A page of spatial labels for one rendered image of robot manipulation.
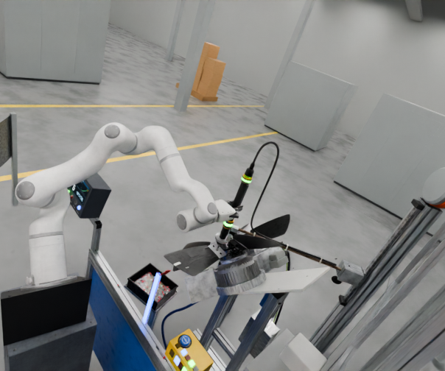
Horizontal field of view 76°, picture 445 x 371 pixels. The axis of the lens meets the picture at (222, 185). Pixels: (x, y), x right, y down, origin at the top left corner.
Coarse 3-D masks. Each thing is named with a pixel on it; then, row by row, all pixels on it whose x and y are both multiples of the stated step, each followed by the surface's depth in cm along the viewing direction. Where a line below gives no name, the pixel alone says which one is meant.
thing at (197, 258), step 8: (192, 248) 141; (200, 248) 142; (208, 248) 143; (168, 256) 134; (176, 256) 134; (184, 256) 134; (192, 256) 134; (200, 256) 136; (208, 256) 138; (216, 256) 140; (184, 264) 128; (192, 264) 129; (200, 264) 131; (208, 264) 133; (192, 272) 123
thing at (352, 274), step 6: (342, 264) 136; (348, 264) 135; (354, 264) 137; (336, 270) 140; (342, 270) 134; (348, 270) 131; (354, 270) 133; (360, 270) 134; (342, 276) 133; (348, 276) 132; (354, 276) 132; (360, 276) 131; (348, 282) 134; (354, 282) 133; (360, 282) 134
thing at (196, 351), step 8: (176, 336) 112; (192, 336) 114; (168, 344) 110; (192, 344) 111; (200, 344) 112; (168, 352) 111; (176, 352) 107; (192, 352) 108; (200, 352) 109; (184, 360) 105; (200, 360) 107; (208, 360) 108; (176, 368) 108; (200, 368) 104; (208, 368) 107
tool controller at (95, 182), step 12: (84, 180) 149; (96, 180) 152; (72, 192) 155; (84, 192) 147; (96, 192) 146; (108, 192) 152; (72, 204) 154; (84, 204) 147; (96, 204) 150; (84, 216) 150; (96, 216) 155
